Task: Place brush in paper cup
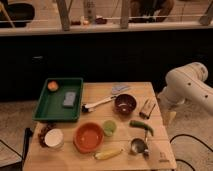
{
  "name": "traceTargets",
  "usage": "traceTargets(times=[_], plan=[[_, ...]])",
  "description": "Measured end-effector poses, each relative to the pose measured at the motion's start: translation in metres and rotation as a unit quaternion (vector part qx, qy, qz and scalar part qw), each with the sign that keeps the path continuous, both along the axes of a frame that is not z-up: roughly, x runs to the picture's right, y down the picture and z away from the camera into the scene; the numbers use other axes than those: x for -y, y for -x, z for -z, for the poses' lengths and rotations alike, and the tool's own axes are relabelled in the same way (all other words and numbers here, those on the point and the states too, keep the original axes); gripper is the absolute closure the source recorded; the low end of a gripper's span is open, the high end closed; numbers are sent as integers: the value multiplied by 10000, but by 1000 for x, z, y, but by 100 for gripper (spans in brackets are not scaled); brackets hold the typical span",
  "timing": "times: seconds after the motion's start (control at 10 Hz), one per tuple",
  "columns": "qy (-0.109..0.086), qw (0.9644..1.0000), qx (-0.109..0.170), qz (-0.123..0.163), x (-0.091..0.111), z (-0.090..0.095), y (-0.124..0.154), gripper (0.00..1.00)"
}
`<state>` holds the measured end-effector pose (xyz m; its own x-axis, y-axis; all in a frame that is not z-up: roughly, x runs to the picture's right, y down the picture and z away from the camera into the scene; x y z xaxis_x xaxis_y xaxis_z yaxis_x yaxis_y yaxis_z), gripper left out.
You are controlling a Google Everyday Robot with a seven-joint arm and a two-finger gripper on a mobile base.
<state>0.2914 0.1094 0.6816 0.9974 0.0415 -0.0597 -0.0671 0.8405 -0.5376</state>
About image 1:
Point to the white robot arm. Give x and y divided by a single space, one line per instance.
185 83

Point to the orange bowl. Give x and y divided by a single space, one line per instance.
88 137

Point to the green plastic tray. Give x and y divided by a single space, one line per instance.
50 105

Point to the white paper cup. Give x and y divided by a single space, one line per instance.
54 138

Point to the green chili pepper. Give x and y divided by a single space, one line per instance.
139 124

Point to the white handled brush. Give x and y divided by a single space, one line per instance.
90 106

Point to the metal fork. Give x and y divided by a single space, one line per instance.
146 151

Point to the black clamp on table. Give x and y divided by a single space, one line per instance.
27 135

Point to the dark red grapes bunch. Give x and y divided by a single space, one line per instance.
43 132

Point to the small metal cup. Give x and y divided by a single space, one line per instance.
138 146

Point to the wooden block tool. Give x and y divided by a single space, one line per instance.
147 109

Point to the dark red bowl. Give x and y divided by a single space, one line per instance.
125 104

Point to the green cup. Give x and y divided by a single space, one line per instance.
109 127

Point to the grey sponge block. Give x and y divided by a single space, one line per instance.
69 99

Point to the black chair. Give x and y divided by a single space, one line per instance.
20 13

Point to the orange fruit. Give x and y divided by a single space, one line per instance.
52 86

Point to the yellow corn cob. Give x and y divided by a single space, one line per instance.
103 155

